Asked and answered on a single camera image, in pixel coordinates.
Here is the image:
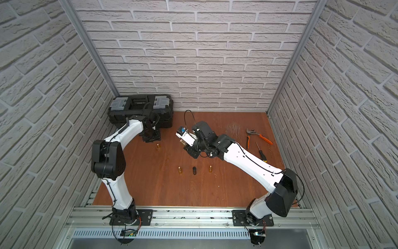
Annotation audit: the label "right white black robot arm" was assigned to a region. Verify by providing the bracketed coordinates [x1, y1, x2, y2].
[176, 121, 298, 224]

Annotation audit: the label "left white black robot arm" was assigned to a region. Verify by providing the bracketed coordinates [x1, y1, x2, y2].
[91, 113, 160, 225]

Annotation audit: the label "black plastic toolbox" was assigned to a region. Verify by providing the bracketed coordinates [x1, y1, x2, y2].
[107, 94, 174, 128]

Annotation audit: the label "black orange screwdriver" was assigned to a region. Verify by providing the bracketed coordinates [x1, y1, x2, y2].
[256, 142, 267, 162]

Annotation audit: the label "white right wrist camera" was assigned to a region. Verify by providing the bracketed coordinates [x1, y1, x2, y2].
[176, 126, 197, 147]

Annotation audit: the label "orange handled pliers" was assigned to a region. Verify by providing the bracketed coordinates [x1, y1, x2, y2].
[246, 129, 274, 145]

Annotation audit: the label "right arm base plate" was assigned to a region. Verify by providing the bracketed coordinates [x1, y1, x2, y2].
[232, 210, 274, 227]

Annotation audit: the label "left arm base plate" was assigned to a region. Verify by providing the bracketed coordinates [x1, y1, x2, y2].
[109, 209, 154, 226]

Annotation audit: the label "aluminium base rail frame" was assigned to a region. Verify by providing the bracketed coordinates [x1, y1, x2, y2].
[55, 205, 326, 249]

